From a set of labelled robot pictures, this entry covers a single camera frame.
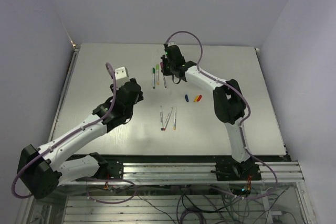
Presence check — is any light green end pen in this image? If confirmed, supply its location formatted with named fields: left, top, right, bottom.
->
left=155, top=68, right=160, bottom=85

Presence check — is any green end white pen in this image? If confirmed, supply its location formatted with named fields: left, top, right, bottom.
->
left=152, top=71, right=156, bottom=89

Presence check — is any blue end white pen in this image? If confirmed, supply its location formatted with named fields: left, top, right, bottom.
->
left=160, top=106, right=164, bottom=131

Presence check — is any red end white pen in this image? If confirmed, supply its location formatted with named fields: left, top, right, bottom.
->
left=163, top=108, right=173, bottom=131

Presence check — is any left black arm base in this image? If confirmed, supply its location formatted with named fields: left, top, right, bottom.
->
left=89, top=153, right=124, bottom=179

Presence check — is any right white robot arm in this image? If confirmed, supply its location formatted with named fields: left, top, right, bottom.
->
left=161, top=42, right=251, bottom=180

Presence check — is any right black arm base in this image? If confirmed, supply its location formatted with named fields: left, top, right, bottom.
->
left=211, top=162, right=261, bottom=181

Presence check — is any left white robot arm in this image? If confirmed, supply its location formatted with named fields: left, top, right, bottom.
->
left=15, top=78, right=143, bottom=199

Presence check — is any yellow end white pen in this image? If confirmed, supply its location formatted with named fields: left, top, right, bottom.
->
left=173, top=106, right=177, bottom=130

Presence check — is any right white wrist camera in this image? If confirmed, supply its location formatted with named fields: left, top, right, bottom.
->
left=168, top=42, right=177, bottom=47

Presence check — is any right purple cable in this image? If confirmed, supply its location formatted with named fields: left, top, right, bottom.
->
left=164, top=31, right=279, bottom=200

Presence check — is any aluminium rail frame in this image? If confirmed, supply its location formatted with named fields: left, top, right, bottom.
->
left=17, top=156, right=317, bottom=223

